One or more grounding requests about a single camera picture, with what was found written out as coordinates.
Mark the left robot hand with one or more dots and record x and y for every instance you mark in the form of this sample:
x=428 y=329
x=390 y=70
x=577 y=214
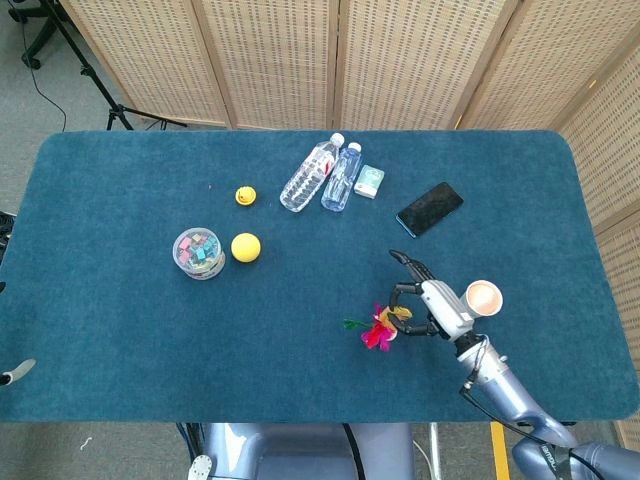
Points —
x=22 y=370

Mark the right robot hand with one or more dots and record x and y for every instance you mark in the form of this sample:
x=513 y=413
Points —
x=445 y=307

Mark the pink artificial flower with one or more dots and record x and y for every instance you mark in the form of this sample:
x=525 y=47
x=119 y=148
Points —
x=377 y=335

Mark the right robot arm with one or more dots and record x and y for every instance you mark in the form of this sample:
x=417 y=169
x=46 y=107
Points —
x=495 y=385

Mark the black tripod stand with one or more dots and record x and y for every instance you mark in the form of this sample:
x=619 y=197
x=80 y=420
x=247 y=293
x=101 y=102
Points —
x=116 y=107

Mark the white paper cup green print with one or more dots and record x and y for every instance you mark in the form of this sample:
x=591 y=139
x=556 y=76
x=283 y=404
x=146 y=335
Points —
x=484 y=298

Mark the black smartphone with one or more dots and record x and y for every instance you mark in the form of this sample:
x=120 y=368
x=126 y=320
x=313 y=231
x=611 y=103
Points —
x=430 y=209

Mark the blue plush table cloth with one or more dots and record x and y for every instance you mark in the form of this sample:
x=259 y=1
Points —
x=150 y=340

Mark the green white tissue pack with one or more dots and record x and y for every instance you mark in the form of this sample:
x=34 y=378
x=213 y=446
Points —
x=369 y=180

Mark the smooth clear bluish water bottle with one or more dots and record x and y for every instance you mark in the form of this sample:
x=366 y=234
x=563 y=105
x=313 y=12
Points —
x=340 y=182

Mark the ridged clear bottle red label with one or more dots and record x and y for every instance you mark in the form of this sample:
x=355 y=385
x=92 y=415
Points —
x=305 y=182

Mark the blue-grey robot torso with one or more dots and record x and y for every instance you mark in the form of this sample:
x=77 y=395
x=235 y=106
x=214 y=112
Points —
x=300 y=450

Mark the yellow foam ball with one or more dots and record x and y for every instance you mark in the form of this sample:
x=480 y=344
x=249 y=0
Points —
x=245 y=247

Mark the clear jar of coloured clips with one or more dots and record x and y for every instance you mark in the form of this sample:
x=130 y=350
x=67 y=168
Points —
x=198 y=252

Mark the small yellow duck toy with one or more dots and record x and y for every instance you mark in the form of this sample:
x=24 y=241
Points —
x=245 y=195

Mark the black office chair base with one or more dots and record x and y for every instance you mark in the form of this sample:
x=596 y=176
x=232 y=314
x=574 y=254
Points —
x=35 y=50

